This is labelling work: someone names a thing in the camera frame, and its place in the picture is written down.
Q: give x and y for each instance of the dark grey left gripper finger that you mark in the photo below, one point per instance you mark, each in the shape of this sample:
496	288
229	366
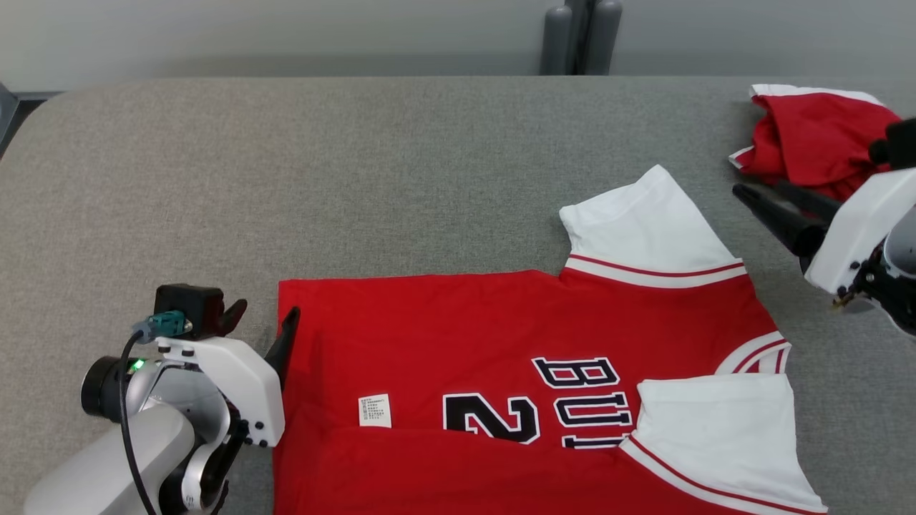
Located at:
233	316
286	343

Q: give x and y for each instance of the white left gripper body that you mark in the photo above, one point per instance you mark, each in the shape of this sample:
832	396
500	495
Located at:
247	386

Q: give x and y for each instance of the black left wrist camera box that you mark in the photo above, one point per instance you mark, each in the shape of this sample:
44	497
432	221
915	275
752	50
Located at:
189	304

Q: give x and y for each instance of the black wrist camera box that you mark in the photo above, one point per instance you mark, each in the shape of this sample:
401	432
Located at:
189	304
898	143

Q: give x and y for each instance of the red white basketball jersey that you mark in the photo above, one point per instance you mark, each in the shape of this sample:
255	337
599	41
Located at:
429	336

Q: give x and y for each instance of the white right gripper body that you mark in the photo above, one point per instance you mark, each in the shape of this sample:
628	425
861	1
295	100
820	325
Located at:
862	225

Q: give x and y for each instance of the grey partition post round feet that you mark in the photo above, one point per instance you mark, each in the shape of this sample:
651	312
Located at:
558	43

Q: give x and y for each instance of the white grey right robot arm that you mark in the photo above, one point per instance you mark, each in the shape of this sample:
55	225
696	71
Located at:
898	293

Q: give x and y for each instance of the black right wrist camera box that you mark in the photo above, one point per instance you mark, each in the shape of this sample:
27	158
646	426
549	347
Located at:
898	143

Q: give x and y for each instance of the red shorts white stripe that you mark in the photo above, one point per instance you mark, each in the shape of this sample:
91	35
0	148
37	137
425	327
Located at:
809	143

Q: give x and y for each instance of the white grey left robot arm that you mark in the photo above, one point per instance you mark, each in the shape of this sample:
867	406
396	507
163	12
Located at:
107	465

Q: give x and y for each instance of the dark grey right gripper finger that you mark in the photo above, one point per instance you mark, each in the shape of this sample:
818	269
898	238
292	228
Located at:
783	218
812	202

